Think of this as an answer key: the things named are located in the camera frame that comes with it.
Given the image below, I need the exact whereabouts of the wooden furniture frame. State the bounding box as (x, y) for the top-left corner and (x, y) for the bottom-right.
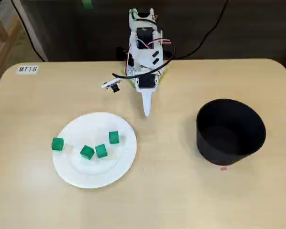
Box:
(0, 13), (23, 98)

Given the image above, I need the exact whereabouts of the black round pot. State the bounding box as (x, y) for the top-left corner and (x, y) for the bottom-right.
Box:
(196, 99), (267, 167)

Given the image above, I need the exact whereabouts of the green cube block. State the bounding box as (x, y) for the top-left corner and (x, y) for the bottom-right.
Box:
(95, 143), (109, 158)
(51, 137), (65, 152)
(80, 145), (95, 160)
(108, 130), (120, 145)

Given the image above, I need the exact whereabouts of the white paper plate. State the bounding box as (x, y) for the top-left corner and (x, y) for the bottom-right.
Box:
(52, 112), (137, 189)

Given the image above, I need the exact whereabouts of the thin black cable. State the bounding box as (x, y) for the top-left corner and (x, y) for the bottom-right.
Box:
(10, 0), (47, 62)

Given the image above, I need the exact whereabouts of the grey metal pole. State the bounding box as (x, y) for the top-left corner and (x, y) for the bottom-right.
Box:
(13, 0), (50, 62)

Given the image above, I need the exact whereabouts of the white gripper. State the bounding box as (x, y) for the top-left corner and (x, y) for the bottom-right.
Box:
(134, 73), (161, 117)

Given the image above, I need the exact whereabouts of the white MT18 label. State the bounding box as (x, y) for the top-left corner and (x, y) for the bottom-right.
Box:
(16, 64), (38, 74)

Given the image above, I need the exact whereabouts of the red white black servo wire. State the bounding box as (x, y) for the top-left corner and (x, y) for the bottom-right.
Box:
(124, 49), (133, 75)
(149, 39), (173, 50)

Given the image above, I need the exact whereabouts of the thick black camera cable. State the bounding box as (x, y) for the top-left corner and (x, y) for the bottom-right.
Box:
(112, 0), (230, 79)

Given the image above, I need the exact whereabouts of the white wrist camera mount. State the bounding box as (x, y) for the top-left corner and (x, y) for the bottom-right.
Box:
(102, 79), (121, 94)

